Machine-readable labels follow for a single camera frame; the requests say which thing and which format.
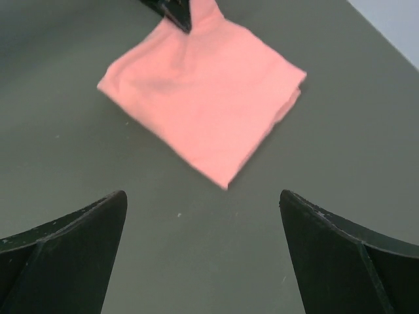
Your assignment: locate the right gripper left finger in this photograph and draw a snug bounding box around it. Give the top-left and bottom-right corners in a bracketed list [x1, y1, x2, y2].
[1, 190, 127, 314]

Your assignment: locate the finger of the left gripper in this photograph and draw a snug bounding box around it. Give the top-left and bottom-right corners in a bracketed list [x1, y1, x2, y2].
[140, 0, 192, 32]

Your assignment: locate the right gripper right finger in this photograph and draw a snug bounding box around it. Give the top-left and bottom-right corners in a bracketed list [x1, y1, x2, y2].
[279, 190, 418, 314]

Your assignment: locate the salmon pink t shirt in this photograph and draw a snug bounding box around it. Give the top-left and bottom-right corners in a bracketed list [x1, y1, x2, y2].
[98, 1, 306, 188]

